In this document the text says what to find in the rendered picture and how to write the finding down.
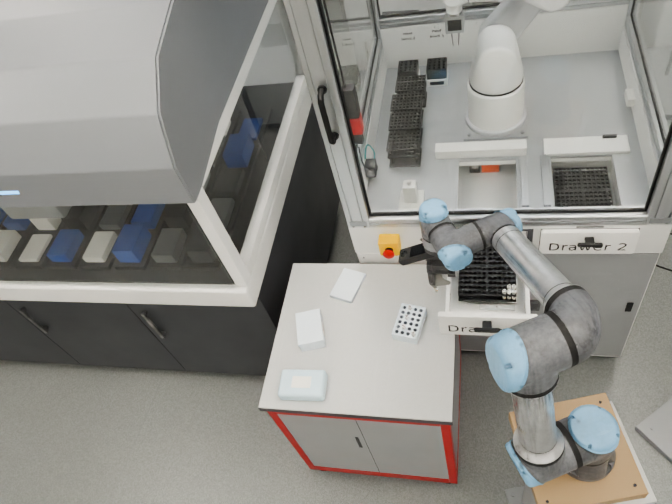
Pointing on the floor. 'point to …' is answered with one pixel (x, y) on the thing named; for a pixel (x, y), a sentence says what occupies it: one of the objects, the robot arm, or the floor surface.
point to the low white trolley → (370, 377)
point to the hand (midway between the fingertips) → (433, 282)
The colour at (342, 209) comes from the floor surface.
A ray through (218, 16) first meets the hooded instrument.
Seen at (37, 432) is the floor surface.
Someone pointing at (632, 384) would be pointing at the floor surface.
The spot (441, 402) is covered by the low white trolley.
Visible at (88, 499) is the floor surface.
